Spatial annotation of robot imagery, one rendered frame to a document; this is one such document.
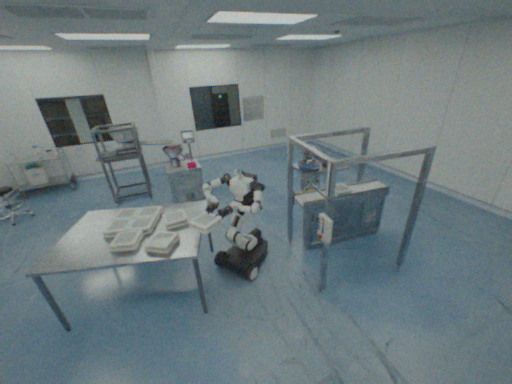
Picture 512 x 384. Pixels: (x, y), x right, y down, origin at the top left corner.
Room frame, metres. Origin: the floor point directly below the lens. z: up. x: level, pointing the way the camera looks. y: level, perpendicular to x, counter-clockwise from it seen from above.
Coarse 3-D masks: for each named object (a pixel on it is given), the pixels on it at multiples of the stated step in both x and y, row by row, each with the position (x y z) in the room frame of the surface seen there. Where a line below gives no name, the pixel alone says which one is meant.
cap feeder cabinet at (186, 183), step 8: (168, 168) 4.39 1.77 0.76; (176, 168) 4.37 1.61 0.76; (184, 168) 4.35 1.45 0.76; (192, 168) 4.32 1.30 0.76; (200, 168) 4.38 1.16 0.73; (168, 176) 4.15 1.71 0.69; (176, 176) 4.21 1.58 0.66; (184, 176) 4.26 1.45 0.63; (192, 176) 4.31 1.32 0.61; (200, 176) 4.37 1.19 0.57; (176, 184) 4.19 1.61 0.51; (184, 184) 4.24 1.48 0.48; (192, 184) 4.30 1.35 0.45; (200, 184) 4.35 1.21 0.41; (176, 192) 4.18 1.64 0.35; (184, 192) 4.23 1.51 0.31; (192, 192) 4.29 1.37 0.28; (200, 192) 4.34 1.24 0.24; (176, 200) 4.17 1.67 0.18; (184, 200) 4.22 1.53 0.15; (192, 200) 4.28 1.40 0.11; (200, 200) 4.35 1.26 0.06
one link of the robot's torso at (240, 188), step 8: (248, 176) 2.72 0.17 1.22; (256, 176) 2.75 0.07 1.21; (232, 184) 2.60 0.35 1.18; (240, 184) 2.56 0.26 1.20; (248, 184) 2.56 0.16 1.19; (232, 192) 2.61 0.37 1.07; (240, 192) 2.54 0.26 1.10; (248, 192) 2.55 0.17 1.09; (240, 200) 2.56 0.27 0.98; (248, 200) 2.58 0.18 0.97
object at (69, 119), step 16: (80, 96) 6.20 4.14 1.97; (96, 96) 6.32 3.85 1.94; (48, 112) 5.93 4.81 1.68; (64, 112) 6.04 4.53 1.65; (80, 112) 6.16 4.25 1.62; (96, 112) 6.28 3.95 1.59; (48, 128) 5.88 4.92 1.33; (64, 128) 6.00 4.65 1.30; (80, 128) 6.11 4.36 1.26; (64, 144) 5.95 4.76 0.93; (80, 144) 6.07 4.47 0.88
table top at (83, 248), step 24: (96, 216) 2.61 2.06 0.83; (192, 216) 2.50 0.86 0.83; (72, 240) 2.13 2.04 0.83; (96, 240) 2.11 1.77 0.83; (144, 240) 2.08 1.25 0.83; (192, 240) 2.04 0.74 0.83; (48, 264) 1.78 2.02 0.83; (72, 264) 1.76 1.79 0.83; (96, 264) 1.75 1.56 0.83; (120, 264) 1.74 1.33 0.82
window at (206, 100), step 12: (228, 84) 7.57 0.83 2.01; (192, 96) 7.17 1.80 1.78; (204, 96) 7.30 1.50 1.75; (216, 96) 7.43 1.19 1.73; (228, 96) 7.56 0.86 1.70; (192, 108) 7.15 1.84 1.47; (204, 108) 7.28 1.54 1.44; (216, 108) 7.41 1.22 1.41; (228, 108) 7.55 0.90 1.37; (204, 120) 7.26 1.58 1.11; (216, 120) 7.39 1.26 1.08; (228, 120) 7.53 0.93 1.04; (240, 120) 7.67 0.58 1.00
